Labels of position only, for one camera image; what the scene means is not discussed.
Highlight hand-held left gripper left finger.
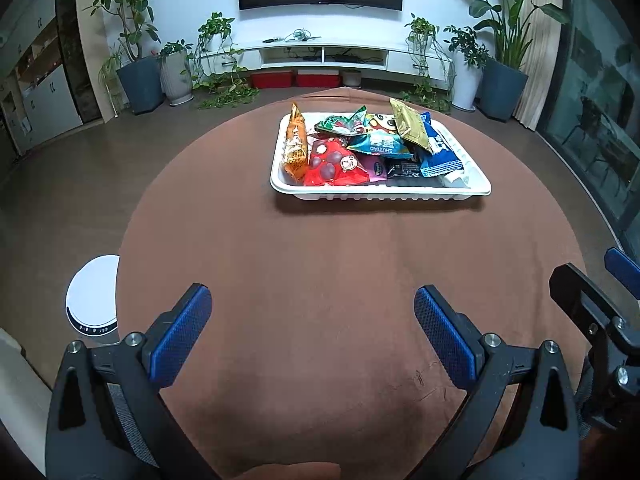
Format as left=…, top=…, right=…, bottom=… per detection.
left=45, top=283, right=221, bottom=480

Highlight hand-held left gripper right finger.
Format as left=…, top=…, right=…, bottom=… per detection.
left=407, top=286, right=583, bottom=480

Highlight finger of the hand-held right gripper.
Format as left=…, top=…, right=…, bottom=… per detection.
left=604, top=247, right=640, bottom=303
left=549, top=262, right=626, bottom=346

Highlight white plastic tray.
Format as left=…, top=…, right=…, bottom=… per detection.
left=270, top=111, right=492, bottom=202

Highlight black snack packet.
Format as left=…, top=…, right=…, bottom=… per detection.
left=385, top=160, right=423, bottom=178

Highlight pink snack packet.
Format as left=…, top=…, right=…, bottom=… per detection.
left=360, top=154, right=391, bottom=181

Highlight dark blue snack packet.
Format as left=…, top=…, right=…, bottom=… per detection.
left=417, top=112, right=463, bottom=178

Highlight light blue snack packet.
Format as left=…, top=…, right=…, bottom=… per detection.
left=346, top=127, right=408, bottom=158

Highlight large red snack packet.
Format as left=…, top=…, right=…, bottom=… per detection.
left=303, top=138, right=371, bottom=187

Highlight gold snack packet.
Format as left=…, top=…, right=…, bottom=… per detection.
left=389, top=97, right=432, bottom=153

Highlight yellow printed snack packet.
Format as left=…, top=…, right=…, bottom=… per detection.
left=364, top=112, right=401, bottom=136

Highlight orange snack packet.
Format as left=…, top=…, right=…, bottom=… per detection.
left=281, top=102, right=309, bottom=182

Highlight green red snack packet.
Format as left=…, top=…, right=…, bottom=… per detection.
left=314, top=106, right=369, bottom=137

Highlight person's left hand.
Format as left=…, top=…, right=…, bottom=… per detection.
left=235, top=461, right=342, bottom=480

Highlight glass sliding door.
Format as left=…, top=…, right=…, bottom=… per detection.
left=537, top=0, right=640, bottom=256

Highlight beige cushion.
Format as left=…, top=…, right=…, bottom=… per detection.
left=0, top=327, right=56, bottom=461

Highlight large-leaf plant in dark pot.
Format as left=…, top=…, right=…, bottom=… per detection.
left=442, top=0, right=571, bottom=122

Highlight beige curtain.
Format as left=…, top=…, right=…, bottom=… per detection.
left=512, top=0, right=572, bottom=131

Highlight bushy plant in white pot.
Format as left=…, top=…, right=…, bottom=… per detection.
left=442, top=25, right=489, bottom=112

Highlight tall plant in dark pot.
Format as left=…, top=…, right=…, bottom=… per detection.
left=85, top=0, right=166, bottom=116

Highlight plant in ribbed white pot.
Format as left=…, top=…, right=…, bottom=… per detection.
left=157, top=40, right=196, bottom=107

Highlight red storage box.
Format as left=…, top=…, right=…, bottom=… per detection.
left=250, top=71, right=294, bottom=89
left=296, top=71, right=341, bottom=88

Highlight white television cabinet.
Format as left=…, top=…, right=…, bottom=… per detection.
left=200, top=40, right=453, bottom=81

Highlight small trailing pothos plant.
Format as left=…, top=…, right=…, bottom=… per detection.
left=402, top=12, right=453, bottom=113

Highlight white wall cabinet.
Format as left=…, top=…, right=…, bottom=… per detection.
left=0, top=0, right=86, bottom=156

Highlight tangle of cables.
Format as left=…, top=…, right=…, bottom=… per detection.
left=262, top=29, right=323, bottom=45

